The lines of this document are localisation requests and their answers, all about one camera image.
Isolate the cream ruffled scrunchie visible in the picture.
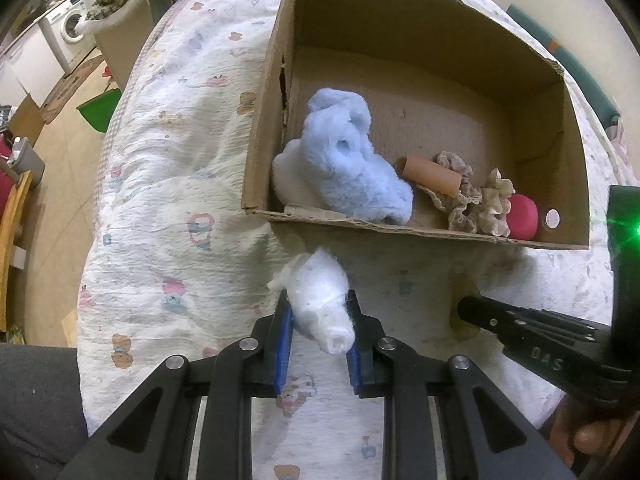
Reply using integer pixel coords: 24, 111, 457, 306
476, 168, 515, 237

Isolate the beige brown scrunchie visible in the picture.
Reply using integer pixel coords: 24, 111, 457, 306
416, 151, 482, 234

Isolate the light blue fluffy scrunchie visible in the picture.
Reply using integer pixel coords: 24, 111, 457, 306
271, 88, 413, 226

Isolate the person's hand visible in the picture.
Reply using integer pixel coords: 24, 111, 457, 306
548, 396, 639, 467

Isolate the brown paper hang tag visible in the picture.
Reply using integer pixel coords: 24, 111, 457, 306
449, 273, 480, 341

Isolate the white patterned bed quilt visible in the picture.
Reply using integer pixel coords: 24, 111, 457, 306
77, 0, 634, 430

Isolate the yellow wooden chair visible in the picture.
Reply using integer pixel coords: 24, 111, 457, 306
0, 171, 32, 333

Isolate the teal bolster cushion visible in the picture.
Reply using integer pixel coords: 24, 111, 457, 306
506, 4, 620, 130

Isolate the open brown cardboard box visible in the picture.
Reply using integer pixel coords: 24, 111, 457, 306
242, 0, 589, 249

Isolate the green plastic bin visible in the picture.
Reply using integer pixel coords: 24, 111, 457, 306
77, 88, 122, 133

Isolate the white kitchen cabinet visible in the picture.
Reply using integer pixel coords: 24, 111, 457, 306
1, 25, 64, 107

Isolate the white washing machine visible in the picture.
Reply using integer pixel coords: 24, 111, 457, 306
39, 0, 96, 76

